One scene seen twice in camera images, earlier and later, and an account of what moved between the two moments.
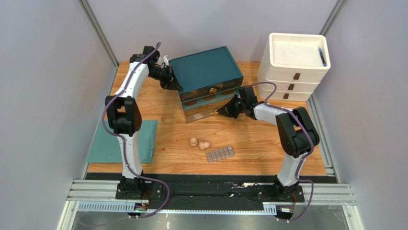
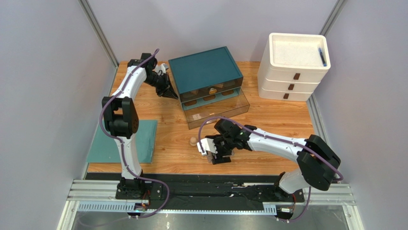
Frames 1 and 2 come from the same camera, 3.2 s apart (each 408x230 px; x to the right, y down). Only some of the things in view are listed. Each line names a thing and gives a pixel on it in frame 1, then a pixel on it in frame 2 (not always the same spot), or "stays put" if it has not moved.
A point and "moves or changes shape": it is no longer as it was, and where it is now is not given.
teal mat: (105, 147) stays put
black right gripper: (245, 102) -> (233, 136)
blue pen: (322, 57) stays put
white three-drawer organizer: (295, 63) stays put
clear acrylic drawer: (197, 109) moves or changes shape
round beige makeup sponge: (193, 141) stays put
